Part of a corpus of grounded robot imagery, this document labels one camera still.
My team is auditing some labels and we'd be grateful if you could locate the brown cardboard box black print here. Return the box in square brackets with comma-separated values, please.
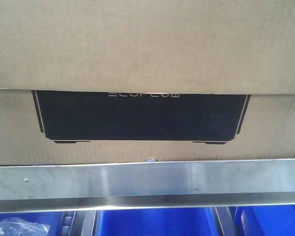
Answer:
[0, 0, 295, 165]

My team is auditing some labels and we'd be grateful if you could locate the grey shelf upright right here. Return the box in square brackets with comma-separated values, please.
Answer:
[211, 206, 239, 236]

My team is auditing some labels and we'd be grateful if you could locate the grey shelf upright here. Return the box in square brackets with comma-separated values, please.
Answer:
[59, 210, 97, 236]
[211, 206, 239, 236]

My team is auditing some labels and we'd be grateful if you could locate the grey shelf upright left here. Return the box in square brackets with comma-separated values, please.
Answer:
[59, 210, 97, 236]

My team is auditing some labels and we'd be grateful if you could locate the blue plastic bin middle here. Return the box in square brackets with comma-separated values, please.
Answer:
[95, 207, 218, 236]

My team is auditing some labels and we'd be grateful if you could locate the blue plastic bin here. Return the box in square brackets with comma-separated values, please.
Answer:
[0, 212, 63, 236]
[229, 205, 295, 236]
[95, 207, 218, 236]

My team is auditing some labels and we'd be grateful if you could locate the blue plastic bin left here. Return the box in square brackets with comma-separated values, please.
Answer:
[0, 212, 63, 236]

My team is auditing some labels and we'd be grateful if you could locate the blue plastic bin right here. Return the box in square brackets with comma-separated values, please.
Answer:
[229, 205, 295, 236]

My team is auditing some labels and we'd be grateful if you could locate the clear plastic bag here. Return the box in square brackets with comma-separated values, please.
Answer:
[0, 217, 50, 236]

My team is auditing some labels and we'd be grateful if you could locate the small blue object behind rail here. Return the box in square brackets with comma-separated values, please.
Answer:
[145, 157, 158, 162]

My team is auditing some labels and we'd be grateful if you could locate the metal shelf front rail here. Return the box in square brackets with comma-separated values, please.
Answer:
[0, 159, 295, 213]

